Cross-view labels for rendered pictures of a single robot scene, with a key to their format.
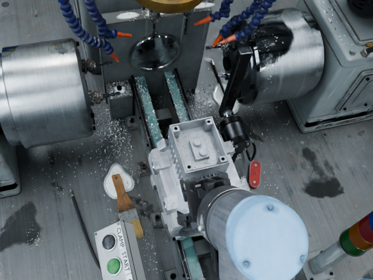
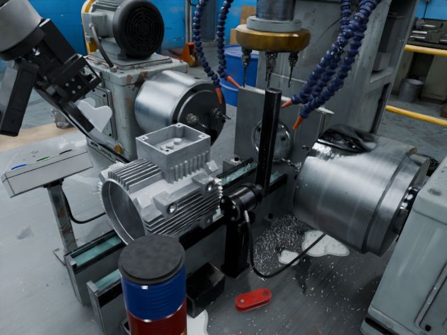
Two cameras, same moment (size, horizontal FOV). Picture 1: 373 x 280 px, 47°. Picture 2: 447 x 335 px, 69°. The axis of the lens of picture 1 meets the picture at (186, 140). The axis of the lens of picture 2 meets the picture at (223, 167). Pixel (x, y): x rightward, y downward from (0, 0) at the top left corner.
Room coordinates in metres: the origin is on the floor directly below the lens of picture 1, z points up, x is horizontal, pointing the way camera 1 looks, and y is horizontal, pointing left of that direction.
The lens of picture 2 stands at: (0.33, -0.63, 1.44)
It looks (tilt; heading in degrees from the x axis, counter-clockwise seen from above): 31 degrees down; 68
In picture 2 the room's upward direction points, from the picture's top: 3 degrees clockwise
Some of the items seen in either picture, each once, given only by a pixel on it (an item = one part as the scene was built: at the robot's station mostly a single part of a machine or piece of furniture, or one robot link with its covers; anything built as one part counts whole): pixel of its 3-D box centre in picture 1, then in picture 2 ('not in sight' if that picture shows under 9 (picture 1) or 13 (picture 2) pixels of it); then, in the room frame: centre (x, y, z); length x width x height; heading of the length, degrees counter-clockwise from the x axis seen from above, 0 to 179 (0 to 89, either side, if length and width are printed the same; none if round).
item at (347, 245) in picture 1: (357, 239); not in sight; (0.35, -0.42, 1.05); 0.06 x 0.06 x 0.04
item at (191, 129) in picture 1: (197, 151); (174, 151); (0.46, -0.03, 1.11); 0.12 x 0.11 x 0.07; 28
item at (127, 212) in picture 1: (125, 206); not in sight; (0.41, 0.13, 0.80); 0.21 x 0.05 x 0.01; 31
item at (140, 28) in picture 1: (150, 47); (281, 147); (0.84, 0.16, 0.97); 0.30 x 0.11 x 0.34; 117
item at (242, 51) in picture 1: (233, 85); (266, 147); (0.65, -0.09, 1.12); 0.04 x 0.03 x 0.26; 27
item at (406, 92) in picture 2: not in sight; (410, 90); (4.44, 2.68, 0.14); 0.30 x 0.30 x 0.27
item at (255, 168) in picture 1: (254, 174); (253, 300); (0.59, -0.22, 0.81); 0.09 x 0.03 x 0.02; 2
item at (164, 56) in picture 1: (155, 54); (270, 141); (0.79, 0.13, 1.01); 0.15 x 0.02 x 0.15; 117
